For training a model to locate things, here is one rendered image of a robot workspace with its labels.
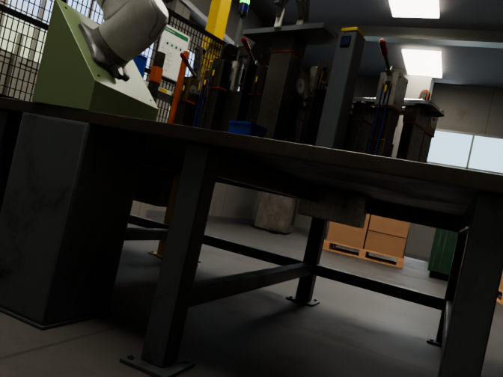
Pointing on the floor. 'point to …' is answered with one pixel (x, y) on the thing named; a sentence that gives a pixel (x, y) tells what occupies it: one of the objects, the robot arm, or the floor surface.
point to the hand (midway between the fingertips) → (288, 27)
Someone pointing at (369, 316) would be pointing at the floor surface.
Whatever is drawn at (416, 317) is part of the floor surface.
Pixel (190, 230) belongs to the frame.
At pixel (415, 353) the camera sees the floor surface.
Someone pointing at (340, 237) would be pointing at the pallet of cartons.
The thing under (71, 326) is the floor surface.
